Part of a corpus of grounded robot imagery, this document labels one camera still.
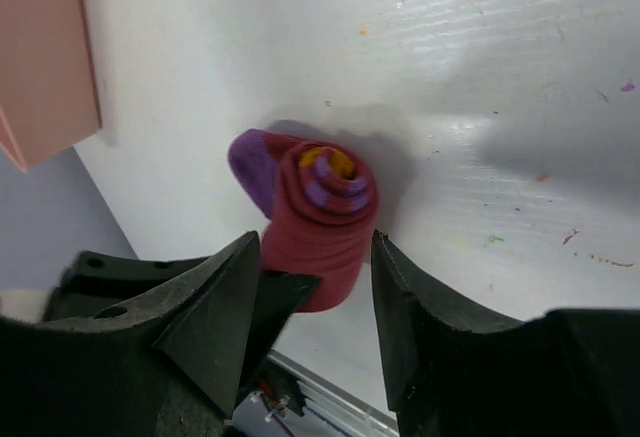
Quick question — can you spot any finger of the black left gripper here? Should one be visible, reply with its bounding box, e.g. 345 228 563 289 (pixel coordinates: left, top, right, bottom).
42 251 319 392

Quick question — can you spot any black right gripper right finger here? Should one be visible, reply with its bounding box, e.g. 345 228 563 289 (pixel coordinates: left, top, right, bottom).
371 232 639 436

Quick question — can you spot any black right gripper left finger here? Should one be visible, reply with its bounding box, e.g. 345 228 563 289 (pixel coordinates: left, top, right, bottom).
1 232 260 436

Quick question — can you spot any maroon purple orange-toe sock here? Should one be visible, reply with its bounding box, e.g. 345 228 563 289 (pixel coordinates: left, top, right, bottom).
227 129 379 313

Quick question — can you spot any pink divided organizer tray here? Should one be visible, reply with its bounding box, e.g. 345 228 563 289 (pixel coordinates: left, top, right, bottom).
1 0 101 170

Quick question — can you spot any aluminium table frame rail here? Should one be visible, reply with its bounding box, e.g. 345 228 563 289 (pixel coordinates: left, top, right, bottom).
234 351 401 437

